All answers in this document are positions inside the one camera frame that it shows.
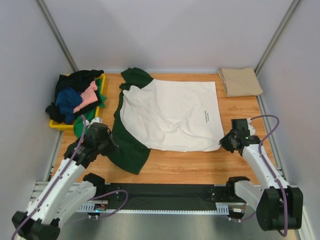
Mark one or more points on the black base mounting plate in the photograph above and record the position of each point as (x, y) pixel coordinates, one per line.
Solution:
(168, 197)

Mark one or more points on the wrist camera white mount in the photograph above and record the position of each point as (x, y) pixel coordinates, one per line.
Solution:
(96, 120)
(251, 128)

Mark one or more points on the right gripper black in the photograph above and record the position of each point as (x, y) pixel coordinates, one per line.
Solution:
(222, 142)

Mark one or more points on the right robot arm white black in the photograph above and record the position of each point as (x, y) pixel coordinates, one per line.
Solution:
(277, 205)

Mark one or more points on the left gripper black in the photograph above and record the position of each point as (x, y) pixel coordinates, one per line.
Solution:
(113, 146)

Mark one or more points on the yellow plastic bin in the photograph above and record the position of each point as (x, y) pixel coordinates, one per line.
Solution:
(94, 112)

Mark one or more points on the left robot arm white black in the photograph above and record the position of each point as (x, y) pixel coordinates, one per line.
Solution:
(45, 217)

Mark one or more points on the pink t-shirt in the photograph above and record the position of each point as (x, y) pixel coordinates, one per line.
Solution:
(88, 97)

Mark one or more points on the folded beige t-shirt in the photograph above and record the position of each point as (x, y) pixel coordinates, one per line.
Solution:
(239, 82)

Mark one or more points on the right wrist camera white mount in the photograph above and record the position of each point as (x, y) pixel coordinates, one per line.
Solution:
(251, 128)

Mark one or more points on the green and white raglan t-shirt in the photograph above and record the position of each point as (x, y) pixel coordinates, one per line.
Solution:
(155, 114)

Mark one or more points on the bright green t-shirt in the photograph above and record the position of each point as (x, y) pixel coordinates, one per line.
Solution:
(85, 111)

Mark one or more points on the black t-shirt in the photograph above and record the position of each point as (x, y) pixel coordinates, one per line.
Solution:
(79, 81)

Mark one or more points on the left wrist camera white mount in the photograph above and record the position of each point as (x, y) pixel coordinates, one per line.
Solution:
(96, 120)

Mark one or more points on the blue t-shirt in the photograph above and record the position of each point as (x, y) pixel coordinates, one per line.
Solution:
(67, 100)

